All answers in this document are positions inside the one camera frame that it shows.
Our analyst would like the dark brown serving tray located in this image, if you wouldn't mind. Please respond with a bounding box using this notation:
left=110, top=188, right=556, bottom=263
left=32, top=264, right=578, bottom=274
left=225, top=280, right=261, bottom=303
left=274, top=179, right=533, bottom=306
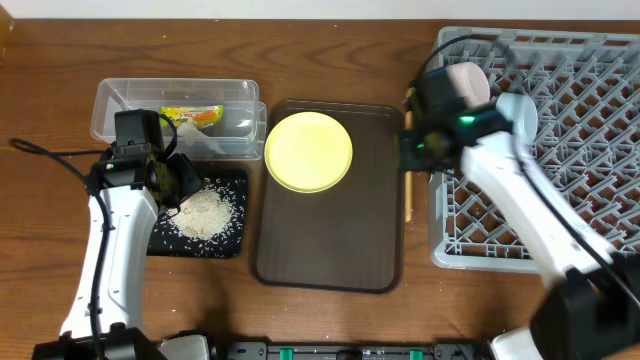
left=250, top=100, right=405, bottom=294

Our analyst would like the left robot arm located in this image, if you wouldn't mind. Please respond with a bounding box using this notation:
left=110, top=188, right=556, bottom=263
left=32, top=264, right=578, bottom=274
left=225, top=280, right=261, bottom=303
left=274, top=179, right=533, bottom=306
left=33, top=153, right=204, bottom=359

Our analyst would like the white tissue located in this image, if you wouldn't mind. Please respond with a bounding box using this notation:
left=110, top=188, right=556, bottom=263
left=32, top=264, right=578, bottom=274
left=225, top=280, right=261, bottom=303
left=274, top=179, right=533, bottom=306
left=177, top=122, right=224, bottom=154

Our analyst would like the pink white bowl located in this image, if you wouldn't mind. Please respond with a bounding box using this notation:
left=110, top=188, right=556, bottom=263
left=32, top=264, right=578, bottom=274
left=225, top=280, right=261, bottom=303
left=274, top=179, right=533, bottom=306
left=445, top=62, right=490, bottom=107

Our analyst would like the clear plastic waste bin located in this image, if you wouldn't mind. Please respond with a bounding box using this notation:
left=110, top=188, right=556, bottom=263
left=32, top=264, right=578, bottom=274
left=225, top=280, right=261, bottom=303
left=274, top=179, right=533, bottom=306
left=90, top=78, right=267, bottom=161

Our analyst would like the pile of rice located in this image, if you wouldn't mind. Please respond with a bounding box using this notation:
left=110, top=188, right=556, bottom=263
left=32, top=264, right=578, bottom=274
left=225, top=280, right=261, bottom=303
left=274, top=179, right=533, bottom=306
left=154, top=182, right=247, bottom=251

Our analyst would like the black plastic tray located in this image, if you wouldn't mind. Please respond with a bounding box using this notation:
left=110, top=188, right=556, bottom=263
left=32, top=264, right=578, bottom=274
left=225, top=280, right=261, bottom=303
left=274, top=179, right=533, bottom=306
left=144, top=163, right=251, bottom=259

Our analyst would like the green orange snack wrapper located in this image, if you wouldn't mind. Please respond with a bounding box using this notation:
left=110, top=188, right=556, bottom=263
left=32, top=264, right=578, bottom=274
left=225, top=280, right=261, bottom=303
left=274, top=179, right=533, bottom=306
left=160, top=105, right=224, bottom=129

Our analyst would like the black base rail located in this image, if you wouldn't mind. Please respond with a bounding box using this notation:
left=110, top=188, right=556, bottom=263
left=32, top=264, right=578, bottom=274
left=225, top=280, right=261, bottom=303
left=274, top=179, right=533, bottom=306
left=154, top=329, right=491, bottom=360

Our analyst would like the light blue bowl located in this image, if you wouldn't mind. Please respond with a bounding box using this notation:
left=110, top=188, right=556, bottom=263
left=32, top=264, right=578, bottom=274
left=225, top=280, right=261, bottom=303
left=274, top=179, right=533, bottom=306
left=496, top=93, right=538, bottom=145

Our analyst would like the grey plastic dishwasher rack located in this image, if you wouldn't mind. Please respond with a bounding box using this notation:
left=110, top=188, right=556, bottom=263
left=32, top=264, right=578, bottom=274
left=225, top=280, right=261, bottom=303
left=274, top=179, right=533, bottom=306
left=428, top=26, right=639, bottom=273

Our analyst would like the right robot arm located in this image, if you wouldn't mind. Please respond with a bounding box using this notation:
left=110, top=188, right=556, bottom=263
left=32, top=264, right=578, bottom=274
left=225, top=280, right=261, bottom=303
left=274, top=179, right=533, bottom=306
left=399, top=104, right=639, bottom=359

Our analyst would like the yellow round plate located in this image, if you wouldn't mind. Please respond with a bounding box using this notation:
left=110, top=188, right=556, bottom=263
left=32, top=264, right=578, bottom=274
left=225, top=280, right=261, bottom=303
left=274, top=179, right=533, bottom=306
left=264, top=111, right=353, bottom=194

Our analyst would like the wooden chopstick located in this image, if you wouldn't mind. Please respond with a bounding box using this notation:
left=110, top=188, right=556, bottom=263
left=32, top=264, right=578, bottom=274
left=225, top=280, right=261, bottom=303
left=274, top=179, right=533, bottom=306
left=404, top=88, right=414, bottom=223

